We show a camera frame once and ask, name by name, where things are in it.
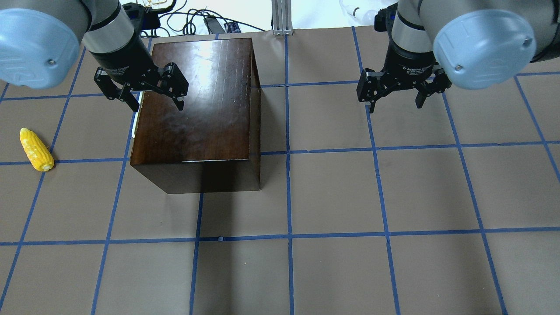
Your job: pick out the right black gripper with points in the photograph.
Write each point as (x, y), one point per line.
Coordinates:
(410, 64)

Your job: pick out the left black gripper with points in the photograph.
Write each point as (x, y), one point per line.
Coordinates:
(125, 62)

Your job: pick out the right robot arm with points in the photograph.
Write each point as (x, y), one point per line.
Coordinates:
(471, 44)

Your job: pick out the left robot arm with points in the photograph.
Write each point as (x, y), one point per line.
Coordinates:
(40, 39)

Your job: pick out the dark wooden drawer cabinet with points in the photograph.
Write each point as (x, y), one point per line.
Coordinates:
(213, 144)

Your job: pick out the yellow corn cob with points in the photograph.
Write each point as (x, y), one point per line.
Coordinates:
(36, 151)

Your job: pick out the black power adapter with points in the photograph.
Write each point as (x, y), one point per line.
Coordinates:
(213, 25)

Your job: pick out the white light bulb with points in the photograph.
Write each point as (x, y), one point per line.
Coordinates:
(362, 12)

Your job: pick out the aluminium frame post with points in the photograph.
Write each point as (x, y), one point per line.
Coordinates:
(282, 17)

